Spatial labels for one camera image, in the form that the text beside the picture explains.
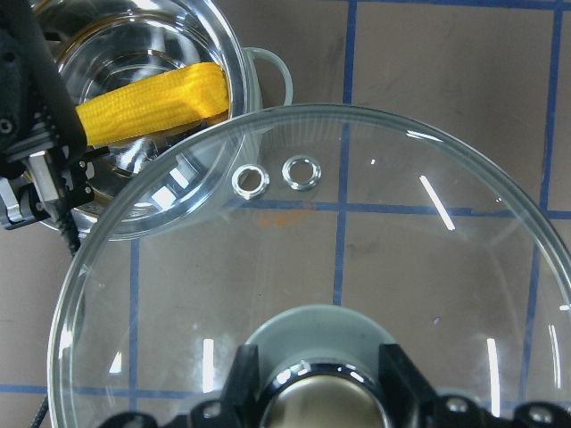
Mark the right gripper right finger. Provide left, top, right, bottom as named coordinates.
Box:
left=378, top=343, right=570, bottom=428

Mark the glass pot lid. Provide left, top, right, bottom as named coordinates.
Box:
left=48, top=105, right=570, bottom=427

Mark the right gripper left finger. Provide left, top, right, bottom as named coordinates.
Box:
left=102, top=343, right=269, bottom=428

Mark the pale green cooking pot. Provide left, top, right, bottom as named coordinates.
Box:
left=32, top=1, right=294, bottom=236

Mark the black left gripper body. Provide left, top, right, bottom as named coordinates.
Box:
left=1, top=1, right=58, bottom=163

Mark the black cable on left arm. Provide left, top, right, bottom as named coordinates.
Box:
left=4, top=0, right=90, bottom=258

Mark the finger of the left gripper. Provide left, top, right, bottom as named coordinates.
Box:
left=1, top=151, right=94, bottom=230

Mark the yellow corn cob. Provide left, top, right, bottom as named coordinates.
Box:
left=76, top=62, right=230, bottom=146

